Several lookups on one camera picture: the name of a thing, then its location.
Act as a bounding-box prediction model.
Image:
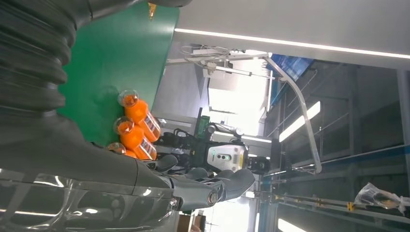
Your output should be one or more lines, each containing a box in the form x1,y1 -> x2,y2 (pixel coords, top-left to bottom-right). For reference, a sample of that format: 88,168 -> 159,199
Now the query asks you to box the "green table mat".
58,1 -> 180,148

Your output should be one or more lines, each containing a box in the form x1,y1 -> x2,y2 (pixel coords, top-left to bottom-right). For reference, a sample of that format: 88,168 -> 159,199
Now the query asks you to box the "background humanoid robot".
155,115 -> 271,177

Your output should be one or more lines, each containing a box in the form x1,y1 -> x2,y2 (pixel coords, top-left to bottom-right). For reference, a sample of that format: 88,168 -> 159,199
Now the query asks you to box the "white metal frame stand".
166,46 -> 322,175

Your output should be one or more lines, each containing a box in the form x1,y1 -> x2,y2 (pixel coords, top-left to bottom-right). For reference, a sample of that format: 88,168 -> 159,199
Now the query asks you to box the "orange bottle with clear cap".
114,116 -> 158,161
117,89 -> 161,143
105,142 -> 138,160

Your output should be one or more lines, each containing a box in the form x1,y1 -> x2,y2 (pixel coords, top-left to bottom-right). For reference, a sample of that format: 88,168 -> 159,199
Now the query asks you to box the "grey metal rail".
272,193 -> 410,225

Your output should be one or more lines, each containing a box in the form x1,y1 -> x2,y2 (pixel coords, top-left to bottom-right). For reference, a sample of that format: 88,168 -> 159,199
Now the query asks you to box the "clear plastic bag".
353,182 -> 410,215

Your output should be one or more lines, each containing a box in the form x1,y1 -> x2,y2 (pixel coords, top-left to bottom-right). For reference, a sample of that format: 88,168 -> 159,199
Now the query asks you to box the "blue display screen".
272,54 -> 315,82

